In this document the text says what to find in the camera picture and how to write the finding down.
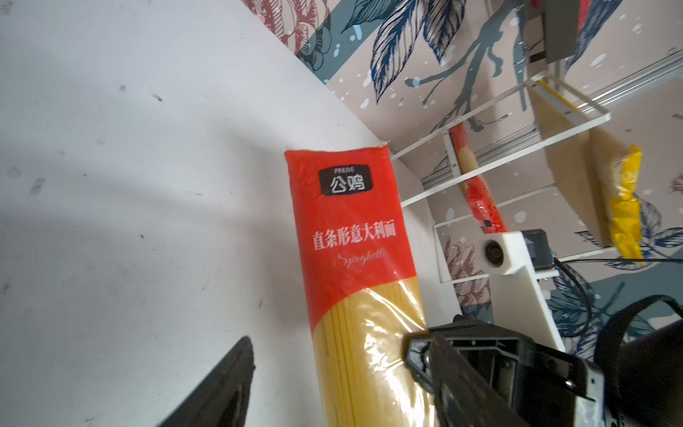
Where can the red spaghetti bag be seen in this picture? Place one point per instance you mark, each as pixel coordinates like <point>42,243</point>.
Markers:
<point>361,286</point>
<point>475,190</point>

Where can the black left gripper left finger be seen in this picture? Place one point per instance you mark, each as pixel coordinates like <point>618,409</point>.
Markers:
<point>222,398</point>

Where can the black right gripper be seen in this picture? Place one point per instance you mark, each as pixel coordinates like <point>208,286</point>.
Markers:
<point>544,386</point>

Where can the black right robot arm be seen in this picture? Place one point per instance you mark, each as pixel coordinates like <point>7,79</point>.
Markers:
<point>642,378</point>

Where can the wooden two-tier shelf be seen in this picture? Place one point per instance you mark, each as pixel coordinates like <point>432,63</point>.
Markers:
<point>582,113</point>

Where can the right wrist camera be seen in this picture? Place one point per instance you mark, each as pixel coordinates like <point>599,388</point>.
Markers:
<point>517,299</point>

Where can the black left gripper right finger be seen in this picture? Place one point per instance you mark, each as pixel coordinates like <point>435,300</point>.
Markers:
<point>462,396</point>

